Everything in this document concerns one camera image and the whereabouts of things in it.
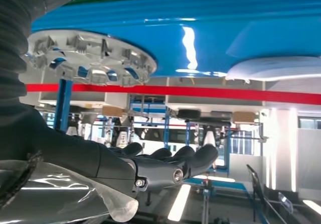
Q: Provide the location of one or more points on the white curved plastic part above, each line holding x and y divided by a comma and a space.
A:
276, 69

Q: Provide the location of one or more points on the blue metal shelf rack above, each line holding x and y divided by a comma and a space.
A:
225, 23

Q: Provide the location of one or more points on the brown cardboard box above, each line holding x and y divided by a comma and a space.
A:
243, 117
111, 111

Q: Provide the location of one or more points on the shiny silver shell with film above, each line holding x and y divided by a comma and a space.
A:
62, 199

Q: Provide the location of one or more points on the red barrier belt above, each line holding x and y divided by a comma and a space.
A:
175, 91

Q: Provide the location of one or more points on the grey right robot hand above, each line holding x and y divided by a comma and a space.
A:
75, 156

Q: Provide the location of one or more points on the ceiling light strip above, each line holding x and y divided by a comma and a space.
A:
179, 202
312, 206

